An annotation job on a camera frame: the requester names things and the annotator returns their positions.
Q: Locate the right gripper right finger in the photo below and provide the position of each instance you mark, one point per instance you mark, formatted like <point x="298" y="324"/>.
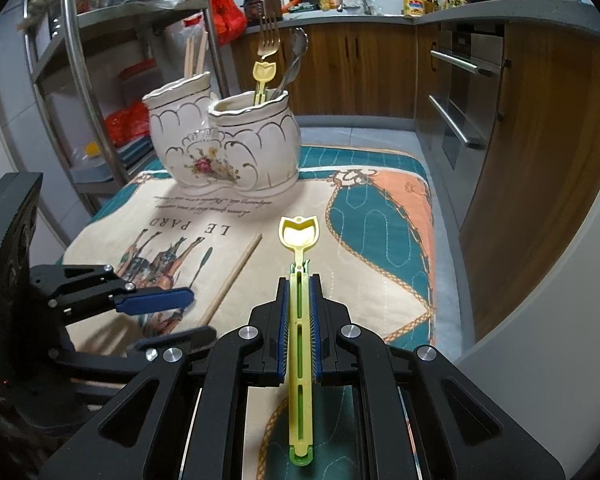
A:
<point x="332" y="366"/>

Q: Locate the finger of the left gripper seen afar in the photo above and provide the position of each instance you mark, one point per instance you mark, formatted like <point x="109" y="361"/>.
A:
<point x="92" y="290"/>

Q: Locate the finger of the left gripper afar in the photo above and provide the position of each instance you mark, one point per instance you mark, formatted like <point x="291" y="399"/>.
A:
<point x="188" y="340"/>

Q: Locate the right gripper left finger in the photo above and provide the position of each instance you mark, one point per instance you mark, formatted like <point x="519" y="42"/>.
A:
<point x="266" y="367"/>

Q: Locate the yellow plastic tong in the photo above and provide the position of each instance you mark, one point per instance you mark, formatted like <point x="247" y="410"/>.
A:
<point x="262" y="72"/>
<point x="299" y="234"/>

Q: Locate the wooden chopstick on mat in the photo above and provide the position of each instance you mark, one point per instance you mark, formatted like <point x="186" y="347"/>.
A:
<point x="215" y="303"/>

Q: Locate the patterned table mat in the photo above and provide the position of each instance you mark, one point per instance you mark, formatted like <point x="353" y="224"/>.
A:
<point x="375" y="253"/>

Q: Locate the red plastic bag low shelf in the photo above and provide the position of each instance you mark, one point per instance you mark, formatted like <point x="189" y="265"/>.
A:
<point x="124" y="126"/>

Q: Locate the white double ceramic utensil holder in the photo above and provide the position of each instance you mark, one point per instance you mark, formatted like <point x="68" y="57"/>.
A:
<point x="206" y="143"/>

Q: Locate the wooden chopstick in holder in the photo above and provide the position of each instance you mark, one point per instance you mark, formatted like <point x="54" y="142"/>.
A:
<point x="201" y="53"/>
<point x="189" y="58"/>

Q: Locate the metal shelf rack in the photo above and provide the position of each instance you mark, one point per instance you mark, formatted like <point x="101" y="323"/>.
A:
<point x="86" y="61"/>

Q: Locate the silver spoon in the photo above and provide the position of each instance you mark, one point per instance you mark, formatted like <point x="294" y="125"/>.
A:
<point x="299" y="46"/>

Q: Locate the gold fork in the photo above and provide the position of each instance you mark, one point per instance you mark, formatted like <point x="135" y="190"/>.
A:
<point x="269" y="38"/>

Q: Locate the red hanging plastic bag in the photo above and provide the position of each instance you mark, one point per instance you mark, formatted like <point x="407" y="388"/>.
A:
<point x="229" y="21"/>

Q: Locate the yellow oil bottle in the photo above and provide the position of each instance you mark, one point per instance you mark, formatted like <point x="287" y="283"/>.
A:
<point x="414" y="8"/>

